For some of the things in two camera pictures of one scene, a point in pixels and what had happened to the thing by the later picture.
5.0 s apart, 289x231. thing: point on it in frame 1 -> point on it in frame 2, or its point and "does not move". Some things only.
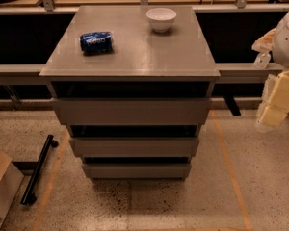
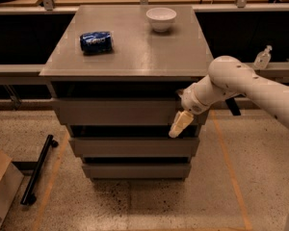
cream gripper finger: [280, 96] -> [193, 101]
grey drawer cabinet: [134, 83] does not move
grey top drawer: [131, 111] does not move
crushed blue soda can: [96, 42] does not move
